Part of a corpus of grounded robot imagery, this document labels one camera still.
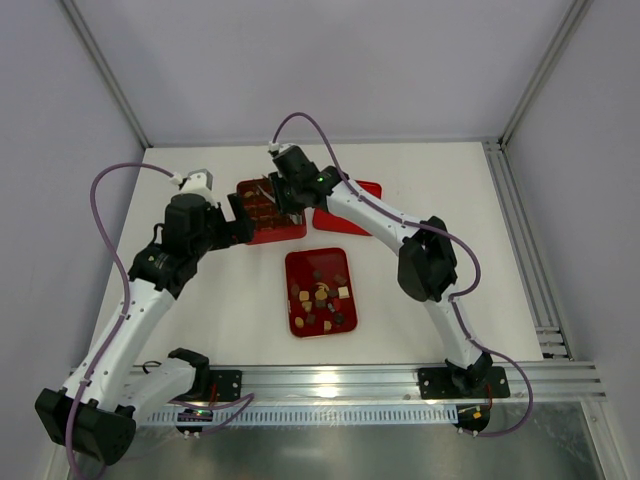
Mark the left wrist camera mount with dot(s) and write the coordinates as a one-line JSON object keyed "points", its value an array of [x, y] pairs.
{"points": [[198, 182]]}

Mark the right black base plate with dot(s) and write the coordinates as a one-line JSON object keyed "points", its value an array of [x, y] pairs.
{"points": [[436, 383]]}

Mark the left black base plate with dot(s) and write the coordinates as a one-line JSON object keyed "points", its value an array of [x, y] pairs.
{"points": [[225, 385]]}

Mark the red chocolate tray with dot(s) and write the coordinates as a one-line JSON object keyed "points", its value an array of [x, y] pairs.
{"points": [[299, 268]]}

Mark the metal serving tongs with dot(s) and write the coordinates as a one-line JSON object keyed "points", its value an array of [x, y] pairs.
{"points": [[296, 218]]}

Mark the red compartment chocolate box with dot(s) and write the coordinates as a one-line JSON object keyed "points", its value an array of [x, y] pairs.
{"points": [[270, 225]]}

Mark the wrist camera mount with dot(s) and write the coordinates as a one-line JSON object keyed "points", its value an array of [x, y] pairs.
{"points": [[198, 182], [276, 148]]}

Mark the left aluminium frame post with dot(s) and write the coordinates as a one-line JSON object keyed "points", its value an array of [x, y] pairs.
{"points": [[82, 30]]}

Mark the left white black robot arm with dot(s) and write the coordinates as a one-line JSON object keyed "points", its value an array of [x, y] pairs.
{"points": [[97, 410]]}

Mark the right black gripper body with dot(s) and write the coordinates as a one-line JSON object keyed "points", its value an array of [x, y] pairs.
{"points": [[280, 193]]}

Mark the right aluminium frame post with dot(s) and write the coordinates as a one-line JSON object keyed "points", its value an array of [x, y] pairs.
{"points": [[561, 38]]}

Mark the cream square chocolate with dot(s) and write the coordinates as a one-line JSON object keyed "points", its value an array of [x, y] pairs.
{"points": [[343, 292]]}

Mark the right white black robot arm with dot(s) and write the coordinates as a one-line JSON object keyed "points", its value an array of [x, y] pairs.
{"points": [[427, 263]]}

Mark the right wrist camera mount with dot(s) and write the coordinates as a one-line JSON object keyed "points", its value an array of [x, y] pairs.
{"points": [[276, 148]]}

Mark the white slotted cable duct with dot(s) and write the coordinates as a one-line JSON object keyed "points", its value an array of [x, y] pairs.
{"points": [[305, 415]]}

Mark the aluminium frame post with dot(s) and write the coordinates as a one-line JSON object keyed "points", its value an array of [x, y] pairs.
{"points": [[82, 30], [561, 38]]}

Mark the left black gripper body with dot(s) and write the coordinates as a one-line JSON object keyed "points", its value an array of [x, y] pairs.
{"points": [[239, 218]]}

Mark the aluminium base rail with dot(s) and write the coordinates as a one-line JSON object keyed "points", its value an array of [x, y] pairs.
{"points": [[549, 380]]}

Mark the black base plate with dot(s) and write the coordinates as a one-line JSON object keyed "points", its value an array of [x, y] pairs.
{"points": [[436, 383], [225, 385]]}

